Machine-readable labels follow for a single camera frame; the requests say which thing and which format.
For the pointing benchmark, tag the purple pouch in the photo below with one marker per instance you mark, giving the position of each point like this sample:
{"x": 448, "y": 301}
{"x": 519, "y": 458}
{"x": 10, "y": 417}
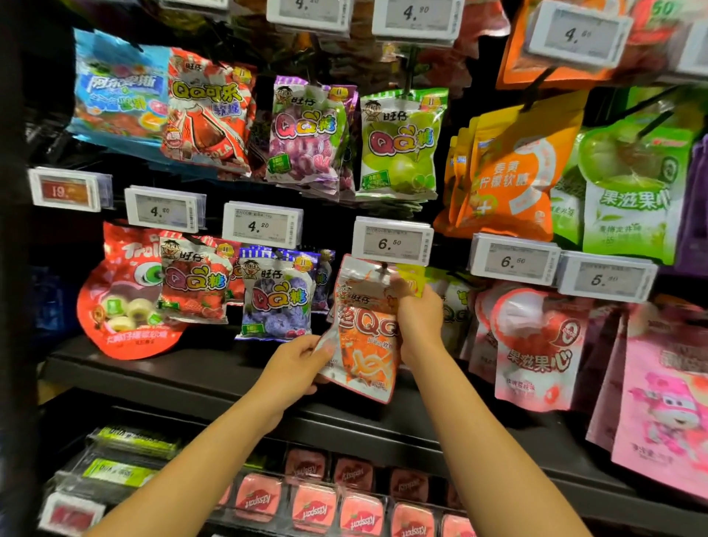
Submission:
{"x": 696, "y": 210}

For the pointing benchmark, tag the person's left thumb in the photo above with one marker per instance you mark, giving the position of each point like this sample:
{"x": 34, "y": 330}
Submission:
{"x": 319, "y": 348}

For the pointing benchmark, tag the orange lemon candy pouches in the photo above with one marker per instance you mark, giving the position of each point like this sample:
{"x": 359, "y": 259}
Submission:
{"x": 514, "y": 171}

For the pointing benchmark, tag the red label price tag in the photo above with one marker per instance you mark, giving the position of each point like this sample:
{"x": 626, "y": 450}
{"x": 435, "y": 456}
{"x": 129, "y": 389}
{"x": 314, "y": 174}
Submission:
{"x": 65, "y": 191}

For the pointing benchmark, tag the person's right fingers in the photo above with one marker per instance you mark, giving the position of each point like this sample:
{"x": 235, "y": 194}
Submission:
{"x": 406, "y": 290}

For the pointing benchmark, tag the pink lychee candy pouch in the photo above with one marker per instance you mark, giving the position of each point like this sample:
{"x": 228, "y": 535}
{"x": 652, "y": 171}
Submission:
{"x": 534, "y": 348}

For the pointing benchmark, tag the row of pink mint boxes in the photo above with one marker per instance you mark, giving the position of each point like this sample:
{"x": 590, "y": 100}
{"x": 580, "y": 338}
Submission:
{"x": 312, "y": 506}

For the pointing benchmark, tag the yellow green gummy packet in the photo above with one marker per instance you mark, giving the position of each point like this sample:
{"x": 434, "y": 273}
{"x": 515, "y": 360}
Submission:
{"x": 456, "y": 315}

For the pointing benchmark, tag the green apple gummy packet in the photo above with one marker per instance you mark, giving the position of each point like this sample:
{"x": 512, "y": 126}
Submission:
{"x": 399, "y": 146}

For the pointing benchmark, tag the dark red snack packets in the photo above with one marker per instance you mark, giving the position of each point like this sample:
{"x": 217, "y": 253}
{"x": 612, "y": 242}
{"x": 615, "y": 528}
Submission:
{"x": 354, "y": 61}

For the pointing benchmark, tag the purple grape gummy packet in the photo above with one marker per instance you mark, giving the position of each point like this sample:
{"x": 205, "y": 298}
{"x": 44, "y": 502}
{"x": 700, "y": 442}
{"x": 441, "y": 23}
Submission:
{"x": 304, "y": 133}

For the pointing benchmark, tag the red strawberry gummy packet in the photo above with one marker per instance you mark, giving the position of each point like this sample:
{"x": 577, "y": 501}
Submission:
{"x": 193, "y": 282}

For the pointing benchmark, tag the red cola gummy packet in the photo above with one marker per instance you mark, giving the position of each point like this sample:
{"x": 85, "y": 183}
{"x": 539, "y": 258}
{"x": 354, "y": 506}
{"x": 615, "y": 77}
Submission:
{"x": 207, "y": 113}

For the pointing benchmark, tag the person's left forearm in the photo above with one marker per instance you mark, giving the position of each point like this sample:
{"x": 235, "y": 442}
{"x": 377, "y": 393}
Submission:
{"x": 193, "y": 476}

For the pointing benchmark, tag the pink cartoon candy pouch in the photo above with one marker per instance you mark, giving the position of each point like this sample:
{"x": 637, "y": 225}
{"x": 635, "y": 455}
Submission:
{"x": 658, "y": 398}

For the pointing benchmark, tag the orange white gummy candy packet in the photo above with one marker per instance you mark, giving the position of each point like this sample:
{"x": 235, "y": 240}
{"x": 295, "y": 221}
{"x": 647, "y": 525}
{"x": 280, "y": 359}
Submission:
{"x": 362, "y": 354}

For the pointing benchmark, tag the green label gum box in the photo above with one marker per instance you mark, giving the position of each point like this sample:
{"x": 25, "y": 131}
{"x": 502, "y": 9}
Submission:
{"x": 119, "y": 472}
{"x": 135, "y": 441}

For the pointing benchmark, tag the white electronic price tag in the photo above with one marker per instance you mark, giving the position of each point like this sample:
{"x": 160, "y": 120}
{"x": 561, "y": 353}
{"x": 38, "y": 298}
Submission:
{"x": 391, "y": 243}
{"x": 696, "y": 52}
{"x": 608, "y": 279}
{"x": 514, "y": 260}
{"x": 260, "y": 227}
{"x": 194, "y": 3}
{"x": 161, "y": 211}
{"x": 310, "y": 12}
{"x": 578, "y": 36}
{"x": 417, "y": 16}

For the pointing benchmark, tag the black store shelf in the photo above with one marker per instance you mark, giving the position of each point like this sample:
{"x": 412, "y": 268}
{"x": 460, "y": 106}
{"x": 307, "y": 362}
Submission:
{"x": 182, "y": 376}

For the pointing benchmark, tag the person's right hand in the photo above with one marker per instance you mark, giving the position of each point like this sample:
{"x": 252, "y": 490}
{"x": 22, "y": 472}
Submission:
{"x": 421, "y": 326}

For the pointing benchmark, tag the blue candy packet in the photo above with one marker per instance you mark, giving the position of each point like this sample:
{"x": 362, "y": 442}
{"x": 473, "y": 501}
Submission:
{"x": 119, "y": 94}

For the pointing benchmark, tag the orange snack pouch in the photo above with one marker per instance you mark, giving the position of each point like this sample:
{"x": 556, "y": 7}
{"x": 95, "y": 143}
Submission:
{"x": 517, "y": 61}

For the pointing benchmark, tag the blue blueberry gummy packet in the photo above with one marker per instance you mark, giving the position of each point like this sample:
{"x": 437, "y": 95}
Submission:
{"x": 276, "y": 301}

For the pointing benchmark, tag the green fruit candy pouch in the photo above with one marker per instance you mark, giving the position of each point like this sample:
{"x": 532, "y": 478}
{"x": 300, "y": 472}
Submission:
{"x": 630, "y": 193}

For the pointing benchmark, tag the person's right forearm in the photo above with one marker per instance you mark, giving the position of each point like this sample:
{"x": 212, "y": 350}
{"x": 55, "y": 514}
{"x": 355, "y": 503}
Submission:
{"x": 487, "y": 453}

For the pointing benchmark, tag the black peg hook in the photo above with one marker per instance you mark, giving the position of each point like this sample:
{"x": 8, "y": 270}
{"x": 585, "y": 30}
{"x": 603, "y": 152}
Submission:
{"x": 535, "y": 88}

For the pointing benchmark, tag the person's left hand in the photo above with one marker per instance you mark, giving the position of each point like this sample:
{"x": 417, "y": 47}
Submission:
{"x": 285, "y": 373}

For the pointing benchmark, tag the red eyeball gummy packet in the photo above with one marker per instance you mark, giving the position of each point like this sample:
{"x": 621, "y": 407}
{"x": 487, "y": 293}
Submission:
{"x": 119, "y": 310}

